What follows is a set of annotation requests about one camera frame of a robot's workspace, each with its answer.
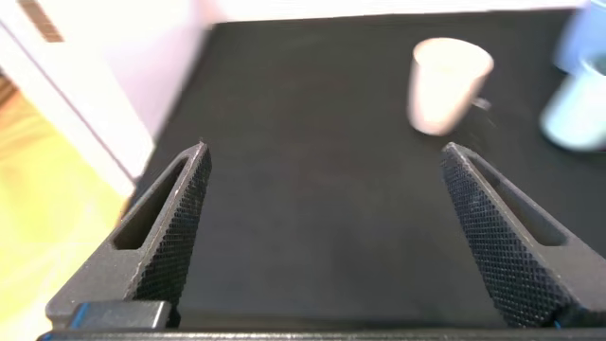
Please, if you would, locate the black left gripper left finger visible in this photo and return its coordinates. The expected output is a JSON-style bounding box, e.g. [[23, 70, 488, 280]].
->
[[45, 140, 213, 329]]

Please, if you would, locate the teal plastic cup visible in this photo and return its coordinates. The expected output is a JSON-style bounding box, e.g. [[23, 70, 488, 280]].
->
[[539, 54, 606, 153]]

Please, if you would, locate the cream plastic cup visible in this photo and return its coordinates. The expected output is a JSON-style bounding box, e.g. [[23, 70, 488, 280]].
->
[[406, 37, 495, 137]]

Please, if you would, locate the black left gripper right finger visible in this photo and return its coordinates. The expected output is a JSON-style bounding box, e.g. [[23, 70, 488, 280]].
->
[[440, 141, 606, 329]]

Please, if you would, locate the light blue plastic cup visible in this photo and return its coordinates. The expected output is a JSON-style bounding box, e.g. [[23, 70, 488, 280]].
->
[[552, 0, 606, 76]]

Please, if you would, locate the white baseboard strip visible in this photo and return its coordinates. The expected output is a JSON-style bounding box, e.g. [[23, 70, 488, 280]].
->
[[0, 18, 157, 199]]

